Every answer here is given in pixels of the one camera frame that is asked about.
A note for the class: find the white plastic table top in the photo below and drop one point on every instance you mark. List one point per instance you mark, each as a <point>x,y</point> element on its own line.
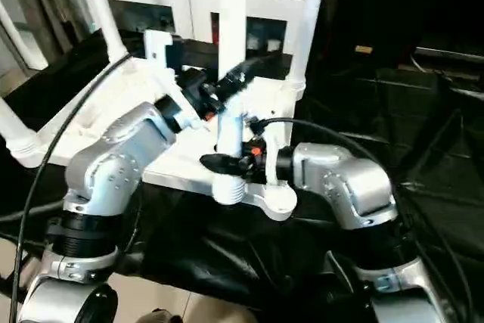
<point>181,164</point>

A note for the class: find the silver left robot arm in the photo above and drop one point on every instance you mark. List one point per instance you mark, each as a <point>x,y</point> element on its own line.
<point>113,164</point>

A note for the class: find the small yellow label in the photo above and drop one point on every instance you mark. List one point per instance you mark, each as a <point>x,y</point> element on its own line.
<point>364,50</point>

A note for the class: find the black plastic mat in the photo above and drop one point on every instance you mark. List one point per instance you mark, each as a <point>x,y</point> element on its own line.
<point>423,149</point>

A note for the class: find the black bench with silver rail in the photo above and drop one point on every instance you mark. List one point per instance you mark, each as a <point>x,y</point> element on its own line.
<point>454,66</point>

